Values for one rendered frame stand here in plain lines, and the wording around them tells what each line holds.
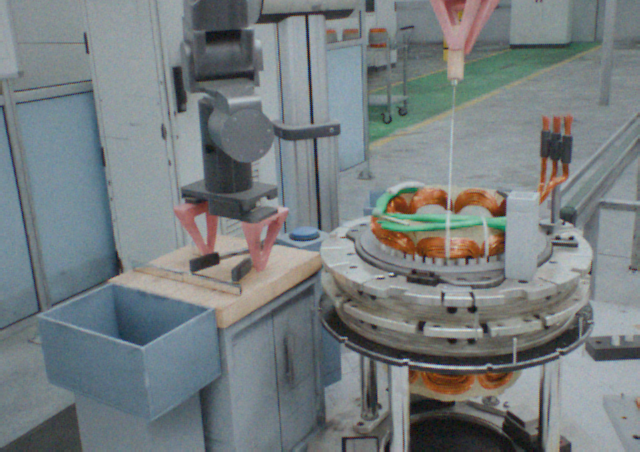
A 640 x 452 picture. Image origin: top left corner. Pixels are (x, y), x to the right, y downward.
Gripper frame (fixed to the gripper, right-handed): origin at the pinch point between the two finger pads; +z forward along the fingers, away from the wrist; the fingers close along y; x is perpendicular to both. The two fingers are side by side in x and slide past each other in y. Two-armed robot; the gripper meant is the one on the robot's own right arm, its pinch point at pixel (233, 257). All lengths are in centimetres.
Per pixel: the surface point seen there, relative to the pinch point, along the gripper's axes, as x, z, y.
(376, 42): 626, 39, -319
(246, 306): -4.2, 3.6, 5.0
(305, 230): 23.6, 5.0, -5.4
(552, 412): 12.5, 16.5, 36.3
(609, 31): 335, 0, -27
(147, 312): -8.5, 5.4, -6.8
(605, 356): 52, 29, 35
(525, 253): 7.4, -4.6, 33.5
